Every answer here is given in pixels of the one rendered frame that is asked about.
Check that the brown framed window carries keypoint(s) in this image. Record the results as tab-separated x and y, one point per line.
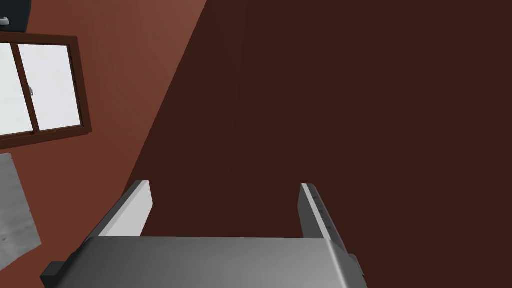
44	88

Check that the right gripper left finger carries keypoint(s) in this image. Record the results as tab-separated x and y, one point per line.
130	212

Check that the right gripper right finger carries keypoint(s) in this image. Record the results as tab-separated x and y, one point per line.
316	216

